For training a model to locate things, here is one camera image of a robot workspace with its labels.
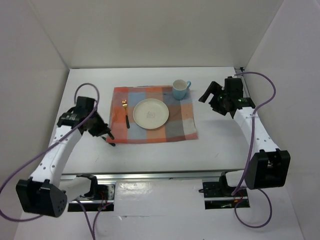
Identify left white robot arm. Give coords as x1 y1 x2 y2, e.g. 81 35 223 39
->
15 96 114 218

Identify light blue mug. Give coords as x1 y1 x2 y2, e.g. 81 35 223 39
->
172 79 192 100

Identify cream ceramic plate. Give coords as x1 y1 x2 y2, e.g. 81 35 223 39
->
132 98 169 130

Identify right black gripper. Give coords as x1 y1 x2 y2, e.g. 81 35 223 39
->
198 81 230 116

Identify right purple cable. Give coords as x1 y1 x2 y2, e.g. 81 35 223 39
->
231 71 277 229

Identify orange blue checkered cloth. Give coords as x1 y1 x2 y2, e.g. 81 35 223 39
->
106 85 198 144

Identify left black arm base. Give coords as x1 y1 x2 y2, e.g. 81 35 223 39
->
78 183 116 212

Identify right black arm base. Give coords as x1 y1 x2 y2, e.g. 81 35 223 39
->
198 181 250 210

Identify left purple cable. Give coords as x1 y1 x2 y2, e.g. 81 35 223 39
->
0 83 111 240

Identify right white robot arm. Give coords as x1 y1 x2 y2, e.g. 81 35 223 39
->
199 76 291 196

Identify purple cable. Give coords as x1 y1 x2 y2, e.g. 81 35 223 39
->
231 71 277 229
0 83 111 240

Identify aluminium front rail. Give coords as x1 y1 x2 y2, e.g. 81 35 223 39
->
59 168 275 182

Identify gold fork green handle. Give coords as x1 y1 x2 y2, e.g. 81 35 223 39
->
122 99 130 129

